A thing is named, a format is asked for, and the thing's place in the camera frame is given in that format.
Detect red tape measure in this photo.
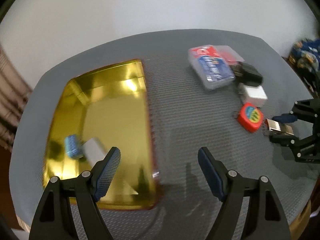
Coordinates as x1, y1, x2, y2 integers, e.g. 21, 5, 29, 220
236, 102, 264, 133

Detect grey metal case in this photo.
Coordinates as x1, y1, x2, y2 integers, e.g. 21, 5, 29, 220
238, 83, 268, 107

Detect black power adapter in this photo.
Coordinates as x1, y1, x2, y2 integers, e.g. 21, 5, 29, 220
231, 62, 263, 87

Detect white charger cube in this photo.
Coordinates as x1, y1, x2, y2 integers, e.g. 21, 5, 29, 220
82, 138, 106, 167

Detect clear box blue label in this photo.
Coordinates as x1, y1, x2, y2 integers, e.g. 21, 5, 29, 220
188, 45, 235, 90

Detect clear box red contents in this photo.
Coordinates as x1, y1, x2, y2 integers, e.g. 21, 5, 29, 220
215, 46, 244, 65

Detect blue patterned cloth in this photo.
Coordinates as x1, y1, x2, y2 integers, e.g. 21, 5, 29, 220
288, 38, 319, 82

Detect grey honeycomb table mat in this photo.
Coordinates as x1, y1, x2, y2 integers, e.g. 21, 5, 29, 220
9, 30, 319, 239

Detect red gold coffee tin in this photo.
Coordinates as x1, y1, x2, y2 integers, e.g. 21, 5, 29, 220
43, 59, 160, 210

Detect beige patterned curtain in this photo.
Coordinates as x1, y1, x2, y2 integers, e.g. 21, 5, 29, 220
0, 49, 33, 151

